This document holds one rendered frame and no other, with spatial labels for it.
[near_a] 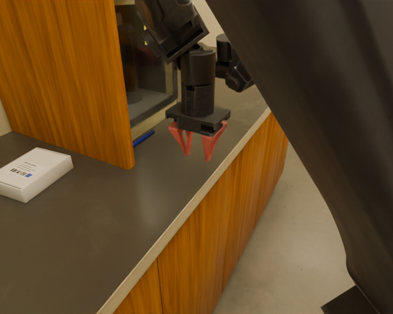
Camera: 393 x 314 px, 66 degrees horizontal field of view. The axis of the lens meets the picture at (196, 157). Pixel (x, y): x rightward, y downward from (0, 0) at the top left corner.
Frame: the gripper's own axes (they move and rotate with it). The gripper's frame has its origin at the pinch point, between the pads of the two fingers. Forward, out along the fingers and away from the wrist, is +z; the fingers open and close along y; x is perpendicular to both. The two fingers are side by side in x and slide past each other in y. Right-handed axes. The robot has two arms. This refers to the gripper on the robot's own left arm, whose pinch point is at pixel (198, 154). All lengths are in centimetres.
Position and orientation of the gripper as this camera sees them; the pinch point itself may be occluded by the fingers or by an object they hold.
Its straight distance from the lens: 58.3
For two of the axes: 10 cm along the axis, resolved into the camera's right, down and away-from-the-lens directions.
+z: 0.0, 8.4, 5.4
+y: -8.8, -2.5, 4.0
